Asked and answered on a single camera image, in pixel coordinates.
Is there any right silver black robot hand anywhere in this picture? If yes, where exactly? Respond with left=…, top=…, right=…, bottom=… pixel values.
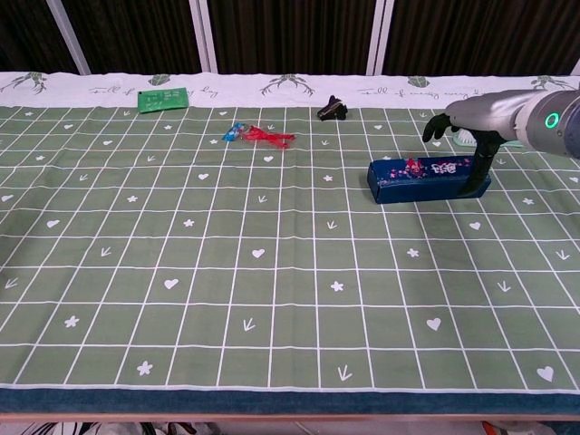
left=421, top=92, right=536, bottom=198

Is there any blue glasses case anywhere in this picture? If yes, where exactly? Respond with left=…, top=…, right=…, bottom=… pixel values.
left=366, top=156, right=493, bottom=205

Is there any mint green brush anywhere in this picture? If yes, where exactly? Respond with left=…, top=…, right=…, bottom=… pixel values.
left=452, top=129, right=522, bottom=149

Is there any black staple remover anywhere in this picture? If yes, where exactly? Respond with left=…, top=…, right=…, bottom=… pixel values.
left=315, top=94, right=349, bottom=122

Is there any red candy wrapper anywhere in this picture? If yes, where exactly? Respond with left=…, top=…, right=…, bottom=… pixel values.
left=242, top=125, right=297, bottom=150

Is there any blue candy wrapper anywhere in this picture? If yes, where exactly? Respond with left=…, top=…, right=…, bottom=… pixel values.
left=221, top=122, right=247, bottom=142

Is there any green grid tablecloth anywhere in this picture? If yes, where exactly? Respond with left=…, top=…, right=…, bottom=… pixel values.
left=0, top=71, right=580, bottom=416

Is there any black white patterned bag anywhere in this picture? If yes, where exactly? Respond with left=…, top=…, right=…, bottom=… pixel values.
left=20, top=420, right=200, bottom=435

